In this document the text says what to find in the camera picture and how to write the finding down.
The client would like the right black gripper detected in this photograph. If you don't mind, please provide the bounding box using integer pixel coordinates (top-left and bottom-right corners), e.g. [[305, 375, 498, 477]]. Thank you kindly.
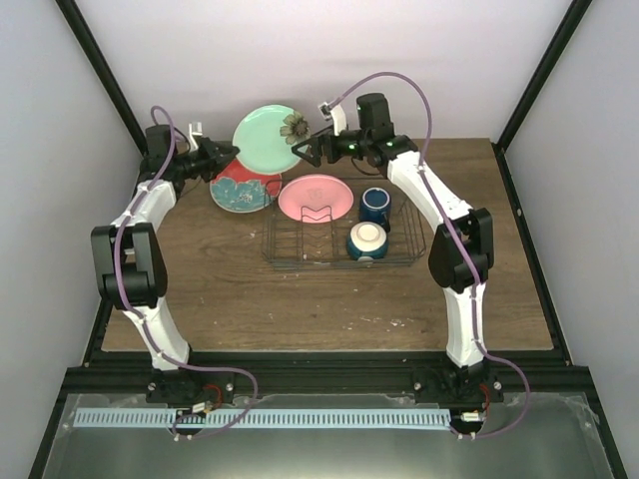
[[291, 127, 369, 170]]

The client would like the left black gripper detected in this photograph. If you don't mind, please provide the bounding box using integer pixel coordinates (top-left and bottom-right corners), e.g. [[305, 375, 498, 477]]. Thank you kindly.
[[172, 137, 238, 183]]

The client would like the pink plate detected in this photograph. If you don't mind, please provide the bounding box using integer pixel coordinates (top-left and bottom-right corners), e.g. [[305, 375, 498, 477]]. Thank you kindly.
[[278, 174, 353, 224], [210, 159, 283, 214]]

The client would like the pink top plate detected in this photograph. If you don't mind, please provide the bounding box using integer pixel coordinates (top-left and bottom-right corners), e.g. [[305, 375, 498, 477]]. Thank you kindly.
[[278, 174, 353, 224]]

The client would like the mint green plate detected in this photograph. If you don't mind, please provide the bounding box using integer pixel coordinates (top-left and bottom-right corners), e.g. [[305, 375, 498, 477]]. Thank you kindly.
[[233, 105, 311, 176]]

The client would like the dark blue mug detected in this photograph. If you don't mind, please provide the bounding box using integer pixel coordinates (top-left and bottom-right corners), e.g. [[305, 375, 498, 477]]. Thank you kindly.
[[358, 188, 391, 233]]

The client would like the wire dish rack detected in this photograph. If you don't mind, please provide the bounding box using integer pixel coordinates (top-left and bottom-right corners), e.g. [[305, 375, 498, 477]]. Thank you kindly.
[[262, 178, 427, 270]]

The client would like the teal white bowl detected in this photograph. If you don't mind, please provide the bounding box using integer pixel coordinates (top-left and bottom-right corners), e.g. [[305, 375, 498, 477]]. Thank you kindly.
[[346, 222, 389, 260]]

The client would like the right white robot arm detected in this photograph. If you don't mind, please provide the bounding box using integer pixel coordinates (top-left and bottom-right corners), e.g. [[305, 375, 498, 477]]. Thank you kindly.
[[292, 93, 494, 402]]

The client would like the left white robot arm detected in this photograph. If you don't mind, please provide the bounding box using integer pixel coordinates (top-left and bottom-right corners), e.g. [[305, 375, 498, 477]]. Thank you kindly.
[[91, 125, 240, 403]]

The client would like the light blue slotted strip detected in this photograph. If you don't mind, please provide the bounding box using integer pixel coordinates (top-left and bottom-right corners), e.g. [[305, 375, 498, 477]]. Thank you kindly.
[[73, 407, 451, 431]]

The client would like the metal front tray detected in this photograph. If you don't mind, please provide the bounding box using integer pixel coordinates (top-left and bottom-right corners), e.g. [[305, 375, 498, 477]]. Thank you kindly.
[[35, 393, 614, 478]]

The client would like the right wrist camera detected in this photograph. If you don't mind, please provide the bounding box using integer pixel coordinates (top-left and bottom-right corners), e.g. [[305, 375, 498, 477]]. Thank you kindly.
[[319, 102, 348, 136]]

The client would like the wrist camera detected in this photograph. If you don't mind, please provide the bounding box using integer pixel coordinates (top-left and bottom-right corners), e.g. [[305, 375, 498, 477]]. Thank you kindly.
[[319, 102, 348, 136], [188, 122, 203, 151]]

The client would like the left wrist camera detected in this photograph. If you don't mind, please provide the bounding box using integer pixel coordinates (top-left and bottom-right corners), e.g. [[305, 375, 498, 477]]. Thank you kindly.
[[188, 122, 203, 151]]

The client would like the left black frame post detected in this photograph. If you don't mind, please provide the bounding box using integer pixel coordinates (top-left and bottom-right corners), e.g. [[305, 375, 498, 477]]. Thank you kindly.
[[55, 0, 148, 154]]

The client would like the black frame post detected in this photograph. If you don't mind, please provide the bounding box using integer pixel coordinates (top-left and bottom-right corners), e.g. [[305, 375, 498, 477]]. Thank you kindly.
[[496, 0, 595, 146], [55, 0, 148, 154]]

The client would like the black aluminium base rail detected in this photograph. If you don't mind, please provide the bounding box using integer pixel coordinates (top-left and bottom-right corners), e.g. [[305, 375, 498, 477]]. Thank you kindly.
[[60, 350, 595, 406]]

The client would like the right black frame post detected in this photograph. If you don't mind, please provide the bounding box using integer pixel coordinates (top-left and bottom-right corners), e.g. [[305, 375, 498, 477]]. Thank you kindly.
[[496, 0, 595, 146]]

